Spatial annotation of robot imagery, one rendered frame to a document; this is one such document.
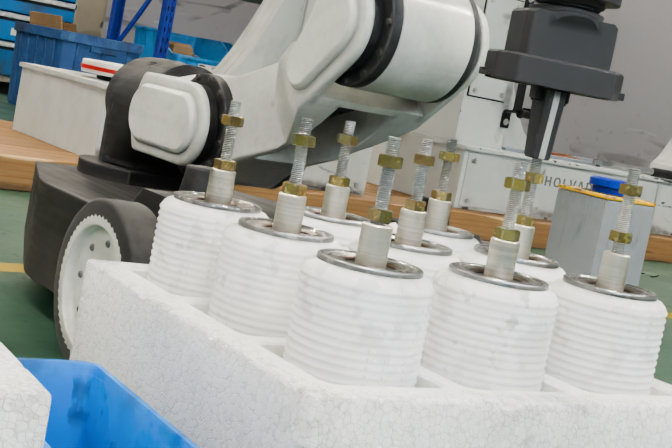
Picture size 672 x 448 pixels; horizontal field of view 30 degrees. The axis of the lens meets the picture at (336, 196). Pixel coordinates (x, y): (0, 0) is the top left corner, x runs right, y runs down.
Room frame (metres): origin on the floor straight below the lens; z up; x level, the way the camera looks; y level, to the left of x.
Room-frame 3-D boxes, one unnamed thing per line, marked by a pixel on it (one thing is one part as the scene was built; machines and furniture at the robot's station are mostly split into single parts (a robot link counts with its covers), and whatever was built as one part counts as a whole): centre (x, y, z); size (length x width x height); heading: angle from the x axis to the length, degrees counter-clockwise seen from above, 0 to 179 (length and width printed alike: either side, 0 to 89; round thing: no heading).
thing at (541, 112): (1.09, -0.16, 0.37); 0.03 x 0.02 x 0.06; 16
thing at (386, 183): (0.87, -0.03, 0.30); 0.01 x 0.01 x 0.08
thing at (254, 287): (0.97, 0.03, 0.16); 0.10 x 0.10 x 0.18
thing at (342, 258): (0.87, -0.03, 0.25); 0.08 x 0.08 x 0.01
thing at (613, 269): (1.00, -0.23, 0.26); 0.02 x 0.02 x 0.03
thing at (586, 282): (1.00, -0.23, 0.25); 0.08 x 0.08 x 0.01
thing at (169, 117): (1.75, 0.17, 0.28); 0.21 x 0.20 x 0.13; 36
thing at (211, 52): (6.29, 0.87, 0.36); 0.50 x 0.38 x 0.21; 37
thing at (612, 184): (1.25, -0.27, 0.32); 0.04 x 0.04 x 0.02
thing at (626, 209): (1.00, -0.23, 0.31); 0.01 x 0.01 x 0.08
